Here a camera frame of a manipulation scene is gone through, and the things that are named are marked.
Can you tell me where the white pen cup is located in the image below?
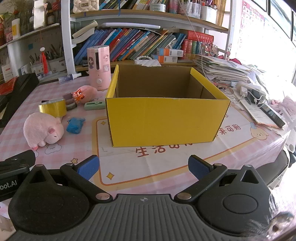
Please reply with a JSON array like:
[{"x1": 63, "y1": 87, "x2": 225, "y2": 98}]
[
  {"x1": 201, "y1": 5, "x2": 218, "y2": 24},
  {"x1": 187, "y1": 1, "x2": 201, "y2": 19}
]

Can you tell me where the orange hair clip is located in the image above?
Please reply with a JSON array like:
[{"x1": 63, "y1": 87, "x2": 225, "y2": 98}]
[{"x1": 72, "y1": 91, "x2": 84, "y2": 103}]

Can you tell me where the mint green small box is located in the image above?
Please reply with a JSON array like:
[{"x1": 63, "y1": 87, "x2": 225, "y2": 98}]
[{"x1": 84, "y1": 101, "x2": 106, "y2": 110}]

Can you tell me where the red tassel ornament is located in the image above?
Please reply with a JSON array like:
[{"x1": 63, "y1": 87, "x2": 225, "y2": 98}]
[{"x1": 40, "y1": 46, "x2": 50, "y2": 75}]

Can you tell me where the round metal tin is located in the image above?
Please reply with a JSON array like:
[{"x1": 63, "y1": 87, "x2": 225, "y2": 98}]
[{"x1": 150, "y1": 3, "x2": 166, "y2": 12}]

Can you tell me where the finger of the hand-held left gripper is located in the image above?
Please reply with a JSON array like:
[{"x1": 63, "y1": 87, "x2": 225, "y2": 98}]
[{"x1": 0, "y1": 150, "x2": 36, "y2": 179}]

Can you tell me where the pink humidifier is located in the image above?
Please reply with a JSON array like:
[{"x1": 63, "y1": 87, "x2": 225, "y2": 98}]
[{"x1": 87, "y1": 46, "x2": 111, "y2": 91}]

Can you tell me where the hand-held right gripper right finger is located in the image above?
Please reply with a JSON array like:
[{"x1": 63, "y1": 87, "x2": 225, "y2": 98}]
[{"x1": 174, "y1": 155, "x2": 269, "y2": 203}]

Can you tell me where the pink checkered tablecloth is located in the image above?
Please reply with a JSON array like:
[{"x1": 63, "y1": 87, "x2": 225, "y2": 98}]
[{"x1": 0, "y1": 67, "x2": 292, "y2": 232}]

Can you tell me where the black case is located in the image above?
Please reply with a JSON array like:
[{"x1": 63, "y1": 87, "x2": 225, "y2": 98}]
[{"x1": 0, "y1": 72, "x2": 40, "y2": 128}]

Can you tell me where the white flat board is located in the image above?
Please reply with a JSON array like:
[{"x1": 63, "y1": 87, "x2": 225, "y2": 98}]
[{"x1": 97, "y1": 22, "x2": 161, "y2": 30}]

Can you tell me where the stack of papers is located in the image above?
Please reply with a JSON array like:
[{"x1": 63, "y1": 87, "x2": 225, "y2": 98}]
[{"x1": 193, "y1": 54, "x2": 251, "y2": 86}]

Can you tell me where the cream quilted handbag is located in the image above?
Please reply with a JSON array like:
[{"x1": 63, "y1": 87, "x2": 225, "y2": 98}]
[{"x1": 73, "y1": 0, "x2": 100, "y2": 14}]

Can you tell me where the black remote control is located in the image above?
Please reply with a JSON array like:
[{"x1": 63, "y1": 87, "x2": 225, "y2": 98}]
[{"x1": 258, "y1": 103, "x2": 286, "y2": 128}]

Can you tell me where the blue toy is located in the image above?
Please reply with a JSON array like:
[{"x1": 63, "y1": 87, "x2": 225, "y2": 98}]
[{"x1": 67, "y1": 117, "x2": 85, "y2": 134}]

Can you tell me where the yellow cardboard box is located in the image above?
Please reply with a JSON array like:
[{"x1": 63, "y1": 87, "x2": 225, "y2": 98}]
[{"x1": 105, "y1": 64, "x2": 231, "y2": 147}]

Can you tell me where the small pink plush toy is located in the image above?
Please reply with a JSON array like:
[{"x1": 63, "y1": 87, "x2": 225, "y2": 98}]
[{"x1": 77, "y1": 85, "x2": 99, "y2": 103}]

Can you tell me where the row of shelf books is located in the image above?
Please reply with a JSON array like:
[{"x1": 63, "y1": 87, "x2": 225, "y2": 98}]
[{"x1": 99, "y1": 0, "x2": 170, "y2": 11}]

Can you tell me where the white bottle yellow label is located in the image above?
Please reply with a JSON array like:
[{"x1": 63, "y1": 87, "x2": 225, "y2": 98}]
[{"x1": 11, "y1": 19, "x2": 21, "y2": 40}]

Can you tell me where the small spray bottle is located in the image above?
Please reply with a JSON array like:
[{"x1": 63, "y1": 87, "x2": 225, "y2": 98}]
[{"x1": 58, "y1": 72, "x2": 82, "y2": 84}]

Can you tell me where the white bookshelf frame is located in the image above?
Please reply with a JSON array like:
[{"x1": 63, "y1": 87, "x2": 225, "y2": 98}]
[{"x1": 60, "y1": 0, "x2": 232, "y2": 72}]

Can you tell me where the black picture frame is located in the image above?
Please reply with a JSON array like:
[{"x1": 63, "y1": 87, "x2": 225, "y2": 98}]
[
  {"x1": 269, "y1": 0, "x2": 293, "y2": 39},
  {"x1": 251, "y1": 0, "x2": 270, "y2": 12}
]

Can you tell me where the row of slanted books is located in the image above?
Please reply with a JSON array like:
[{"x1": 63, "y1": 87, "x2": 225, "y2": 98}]
[{"x1": 74, "y1": 28, "x2": 185, "y2": 65}]

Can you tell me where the row of thick red books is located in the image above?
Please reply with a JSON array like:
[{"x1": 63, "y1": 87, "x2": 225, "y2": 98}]
[{"x1": 181, "y1": 30, "x2": 214, "y2": 61}]

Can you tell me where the alphabet wall poster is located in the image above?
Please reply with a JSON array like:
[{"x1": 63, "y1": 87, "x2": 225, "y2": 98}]
[{"x1": 240, "y1": 0, "x2": 266, "y2": 30}]

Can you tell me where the red packet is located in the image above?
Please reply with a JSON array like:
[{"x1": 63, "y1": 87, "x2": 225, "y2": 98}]
[{"x1": 0, "y1": 77, "x2": 18, "y2": 94}]

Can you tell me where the orange and white carton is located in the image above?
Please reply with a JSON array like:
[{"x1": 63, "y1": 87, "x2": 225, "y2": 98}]
[
  {"x1": 158, "y1": 55, "x2": 178, "y2": 63},
  {"x1": 157, "y1": 48, "x2": 184, "y2": 57}
]

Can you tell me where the white power strip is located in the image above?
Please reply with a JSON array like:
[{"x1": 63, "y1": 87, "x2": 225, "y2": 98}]
[{"x1": 236, "y1": 81, "x2": 266, "y2": 98}]

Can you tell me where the gold tape roll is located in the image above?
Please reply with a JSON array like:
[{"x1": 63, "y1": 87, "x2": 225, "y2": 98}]
[{"x1": 38, "y1": 99, "x2": 67, "y2": 117}]

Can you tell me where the white quilted beaded bag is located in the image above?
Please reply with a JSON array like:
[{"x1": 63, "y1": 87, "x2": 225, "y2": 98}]
[{"x1": 134, "y1": 55, "x2": 161, "y2": 67}]

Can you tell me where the white desk organizer with pens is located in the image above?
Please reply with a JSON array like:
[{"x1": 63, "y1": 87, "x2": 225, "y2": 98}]
[{"x1": 47, "y1": 45, "x2": 67, "y2": 72}]

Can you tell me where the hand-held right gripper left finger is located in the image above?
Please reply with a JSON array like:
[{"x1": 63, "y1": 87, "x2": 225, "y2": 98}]
[{"x1": 25, "y1": 155, "x2": 114, "y2": 203}]

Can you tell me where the large pink plush pig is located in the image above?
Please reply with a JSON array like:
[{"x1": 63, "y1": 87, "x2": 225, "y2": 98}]
[{"x1": 23, "y1": 112, "x2": 65, "y2": 151}]

